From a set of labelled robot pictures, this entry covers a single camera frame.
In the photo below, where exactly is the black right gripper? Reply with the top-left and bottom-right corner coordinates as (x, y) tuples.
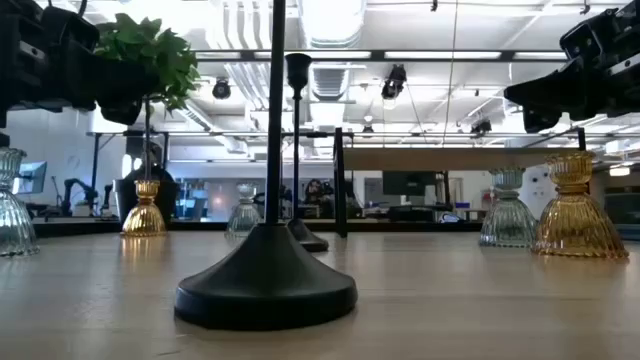
(504, 0), (640, 134)

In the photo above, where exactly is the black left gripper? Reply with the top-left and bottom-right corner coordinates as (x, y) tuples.
(0, 0), (158, 129)

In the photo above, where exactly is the amber ribbed glass candle holder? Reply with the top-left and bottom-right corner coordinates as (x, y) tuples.
(531, 150), (630, 260)
(120, 179), (168, 238)

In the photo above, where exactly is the clear ribbed glass candle holder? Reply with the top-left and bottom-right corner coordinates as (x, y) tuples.
(0, 147), (41, 258)
(478, 167), (539, 249)
(224, 182), (264, 240)

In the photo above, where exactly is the tall black metal candlestick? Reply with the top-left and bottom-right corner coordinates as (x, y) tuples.
(173, 0), (359, 332)

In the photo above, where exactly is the green potted plant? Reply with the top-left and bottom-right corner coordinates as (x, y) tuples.
(93, 13), (201, 226)

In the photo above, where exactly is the black ceiling spotlight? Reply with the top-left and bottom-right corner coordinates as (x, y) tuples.
(469, 117), (494, 137)
(380, 63), (408, 101)
(211, 77), (233, 101)

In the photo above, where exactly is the lit computer monitor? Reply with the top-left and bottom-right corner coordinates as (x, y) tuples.
(12, 160), (49, 196)

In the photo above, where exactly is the long ceiling light strip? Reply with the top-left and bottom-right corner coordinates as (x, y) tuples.
(192, 48), (571, 64)

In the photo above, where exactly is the dark computer monitor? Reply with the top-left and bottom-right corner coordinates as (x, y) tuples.
(382, 171), (439, 197)

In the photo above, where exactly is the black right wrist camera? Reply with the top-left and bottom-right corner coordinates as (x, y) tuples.
(558, 18), (604, 60)

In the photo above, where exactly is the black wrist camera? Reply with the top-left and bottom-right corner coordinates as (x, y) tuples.
(558, 18), (604, 60)
(42, 5), (101, 56)

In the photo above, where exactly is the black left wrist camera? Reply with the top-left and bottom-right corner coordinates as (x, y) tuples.
(42, 5), (101, 56)

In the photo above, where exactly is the thin hanging cable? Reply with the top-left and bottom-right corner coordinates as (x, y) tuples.
(442, 0), (460, 147)

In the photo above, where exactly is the black metal table rail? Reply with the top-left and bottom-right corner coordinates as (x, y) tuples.
(30, 219), (484, 239)

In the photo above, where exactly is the white ceiling air duct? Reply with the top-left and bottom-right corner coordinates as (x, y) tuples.
(299, 0), (369, 49)

